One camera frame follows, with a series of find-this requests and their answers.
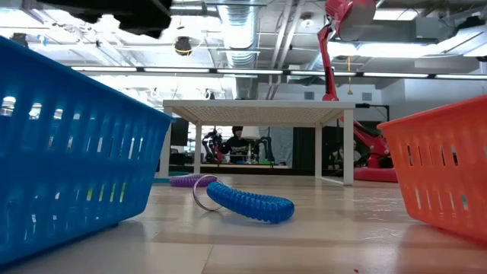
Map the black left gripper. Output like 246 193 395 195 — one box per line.
37 0 172 39

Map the blue plastic basket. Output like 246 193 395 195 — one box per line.
0 36 174 267

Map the purple coil wrist keychain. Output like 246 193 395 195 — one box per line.
169 174 218 188

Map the blue coil wrist keychain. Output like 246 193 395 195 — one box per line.
193 174 296 225

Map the orange plastic basket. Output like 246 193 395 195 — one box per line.
376 94 487 244

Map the red desk lamp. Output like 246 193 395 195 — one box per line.
317 0 399 183

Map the black ceiling speaker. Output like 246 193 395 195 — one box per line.
173 36 193 57

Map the black background monitor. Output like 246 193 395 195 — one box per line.
170 117 190 147

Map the long ceiling light strip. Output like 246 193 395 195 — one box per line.
72 65 487 80

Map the white perforated metal shelf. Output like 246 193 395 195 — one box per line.
158 99 357 186

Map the person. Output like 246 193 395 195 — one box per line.
220 126 252 164

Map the background table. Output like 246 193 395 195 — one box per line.
169 162 294 176

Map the silver ventilation duct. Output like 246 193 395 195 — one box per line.
216 0 263 100

